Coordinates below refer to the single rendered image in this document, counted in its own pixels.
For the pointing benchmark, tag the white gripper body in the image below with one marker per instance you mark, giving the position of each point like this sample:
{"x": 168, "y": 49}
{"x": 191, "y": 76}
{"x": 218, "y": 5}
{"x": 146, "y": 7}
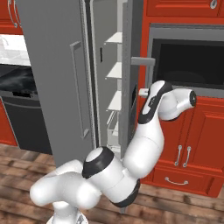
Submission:
{"x": 143, "y": 93}

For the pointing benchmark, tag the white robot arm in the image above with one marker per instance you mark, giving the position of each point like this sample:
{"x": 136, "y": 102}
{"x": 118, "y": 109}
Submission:
{"x": 145, "y": 145}

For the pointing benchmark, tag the white freezer shelf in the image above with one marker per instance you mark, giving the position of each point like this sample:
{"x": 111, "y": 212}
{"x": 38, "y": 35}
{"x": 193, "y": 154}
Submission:
{"x": 116, "y": 38}
{"x": 116, "y": 71}
{"x": 116, "y": 102}

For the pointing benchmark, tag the white freezer basket drawer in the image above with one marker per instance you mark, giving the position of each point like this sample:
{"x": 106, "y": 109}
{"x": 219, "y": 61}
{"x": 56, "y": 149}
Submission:
{"x": 114, "y": 131}

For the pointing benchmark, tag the grey fridge door with dispenser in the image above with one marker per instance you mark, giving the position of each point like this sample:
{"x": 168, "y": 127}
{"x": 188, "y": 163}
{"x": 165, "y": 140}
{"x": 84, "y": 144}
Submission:
{"x": 128, "y": 43}

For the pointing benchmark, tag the red cupboard door with knob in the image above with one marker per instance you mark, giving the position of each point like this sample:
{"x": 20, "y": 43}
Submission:
{"x": 180, "y": 7}

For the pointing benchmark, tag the grey freezer door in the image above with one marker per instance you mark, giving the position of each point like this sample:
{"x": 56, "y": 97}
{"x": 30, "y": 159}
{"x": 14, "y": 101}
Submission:
{"x": 49, "y": 73}

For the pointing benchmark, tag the built-in grey oven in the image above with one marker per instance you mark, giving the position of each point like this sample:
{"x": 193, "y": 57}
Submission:
{"x": 189, "y": 58}

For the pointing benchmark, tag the grey fridge body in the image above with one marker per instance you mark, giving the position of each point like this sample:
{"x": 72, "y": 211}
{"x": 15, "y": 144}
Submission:
{"x": 100, "y": 32}

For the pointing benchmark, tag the red drawer front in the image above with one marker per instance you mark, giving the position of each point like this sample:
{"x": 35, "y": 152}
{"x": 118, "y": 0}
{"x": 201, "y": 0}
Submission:
{"x": 201, "y": 182}

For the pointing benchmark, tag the silver cupboard knob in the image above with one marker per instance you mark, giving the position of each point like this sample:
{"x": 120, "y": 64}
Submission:
{"x": 213, "y": 3}

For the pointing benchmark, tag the black dishwasher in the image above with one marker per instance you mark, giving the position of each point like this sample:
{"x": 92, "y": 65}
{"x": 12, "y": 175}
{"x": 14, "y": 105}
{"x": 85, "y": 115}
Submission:
{"x": 26, "y": 125}

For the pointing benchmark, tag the red base cupboard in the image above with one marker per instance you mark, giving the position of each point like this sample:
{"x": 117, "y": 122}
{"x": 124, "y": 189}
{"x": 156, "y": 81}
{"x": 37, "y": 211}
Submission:
{"x": 6, "y": 125}

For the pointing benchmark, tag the red wall cupboards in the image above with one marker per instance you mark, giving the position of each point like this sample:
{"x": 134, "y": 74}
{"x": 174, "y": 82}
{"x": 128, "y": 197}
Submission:
{"x": 5, "y": 14}

